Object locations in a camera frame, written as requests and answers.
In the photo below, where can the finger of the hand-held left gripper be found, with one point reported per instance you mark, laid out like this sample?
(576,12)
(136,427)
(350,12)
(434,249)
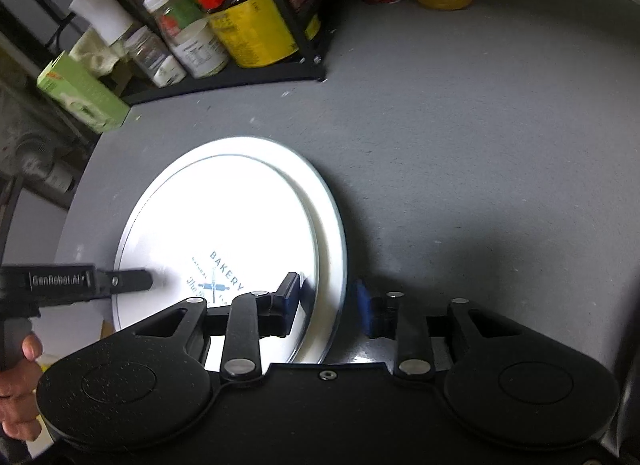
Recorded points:
(127,281)

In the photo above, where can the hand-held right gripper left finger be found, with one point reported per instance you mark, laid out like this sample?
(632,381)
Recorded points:
(292,291)

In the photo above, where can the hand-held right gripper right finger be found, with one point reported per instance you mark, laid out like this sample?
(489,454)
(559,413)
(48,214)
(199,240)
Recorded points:
(362,311)

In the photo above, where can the white plate with script print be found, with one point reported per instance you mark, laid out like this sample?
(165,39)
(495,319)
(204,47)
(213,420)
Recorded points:
(330,235)

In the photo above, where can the white plate with bakery print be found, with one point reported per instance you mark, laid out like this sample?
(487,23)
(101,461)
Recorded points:
(225,215)

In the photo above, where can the person's left hand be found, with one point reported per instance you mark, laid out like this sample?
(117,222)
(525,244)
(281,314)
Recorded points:
(20,395)

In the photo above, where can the grey metal fixture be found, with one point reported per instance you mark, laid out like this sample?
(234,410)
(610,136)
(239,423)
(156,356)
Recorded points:
(45,170)

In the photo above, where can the green carton box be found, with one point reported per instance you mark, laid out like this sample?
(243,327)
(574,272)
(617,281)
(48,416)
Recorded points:
(85,92)

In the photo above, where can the black metal rack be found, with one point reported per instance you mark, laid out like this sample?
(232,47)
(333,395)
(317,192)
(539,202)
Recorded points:
(240,77)

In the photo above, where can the small clear spice jar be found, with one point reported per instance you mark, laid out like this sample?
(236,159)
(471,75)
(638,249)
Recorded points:
(155,60)

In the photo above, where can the cream crumpled cloth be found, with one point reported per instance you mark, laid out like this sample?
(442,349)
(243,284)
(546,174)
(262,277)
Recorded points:
(92,52)

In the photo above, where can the white jar with green label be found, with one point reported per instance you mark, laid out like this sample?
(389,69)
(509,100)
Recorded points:
(197,52)

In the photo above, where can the dark jug with yellow label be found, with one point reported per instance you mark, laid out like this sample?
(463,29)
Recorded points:
(255,30)

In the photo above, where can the white plastic container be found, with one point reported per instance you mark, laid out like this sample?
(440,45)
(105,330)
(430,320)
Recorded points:
(102,10)

